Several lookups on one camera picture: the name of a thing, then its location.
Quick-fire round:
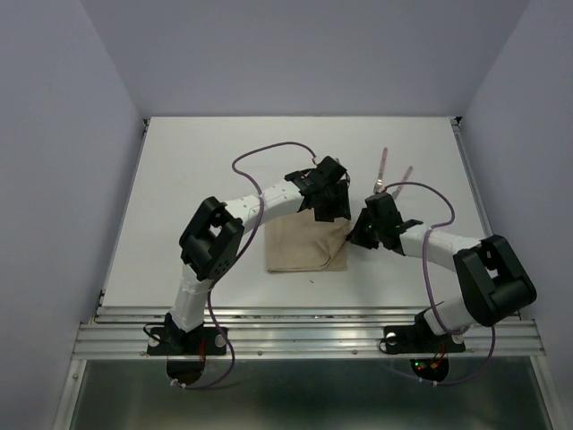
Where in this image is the beige cloth napkin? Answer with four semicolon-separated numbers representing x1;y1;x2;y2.
264;211;351;274

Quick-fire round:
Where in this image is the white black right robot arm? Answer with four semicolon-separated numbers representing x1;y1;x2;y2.
347;209;537;349

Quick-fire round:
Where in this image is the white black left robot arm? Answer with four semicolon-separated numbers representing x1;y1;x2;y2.
162;168;350;353

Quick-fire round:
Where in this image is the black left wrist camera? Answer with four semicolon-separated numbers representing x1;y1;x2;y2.
314;156;347;185

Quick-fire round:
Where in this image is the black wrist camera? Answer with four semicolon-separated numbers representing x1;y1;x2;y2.
365;193;402;222
314;156;347;185

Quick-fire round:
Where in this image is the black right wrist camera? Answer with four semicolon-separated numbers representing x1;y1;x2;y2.
365;193;402;222

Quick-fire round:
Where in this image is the pink handled knife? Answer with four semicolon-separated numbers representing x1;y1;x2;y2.
392;166;414;199

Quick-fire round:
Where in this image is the pink handled fork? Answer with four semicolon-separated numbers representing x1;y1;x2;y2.
372;147;388;194

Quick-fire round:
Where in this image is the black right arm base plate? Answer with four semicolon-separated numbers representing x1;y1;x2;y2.
378;325;466;355

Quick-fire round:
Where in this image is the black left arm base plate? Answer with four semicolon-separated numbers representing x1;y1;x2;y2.
143;325;227;357

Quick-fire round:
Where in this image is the aluminium front mounting rail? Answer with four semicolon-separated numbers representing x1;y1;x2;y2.
73;306;545;360

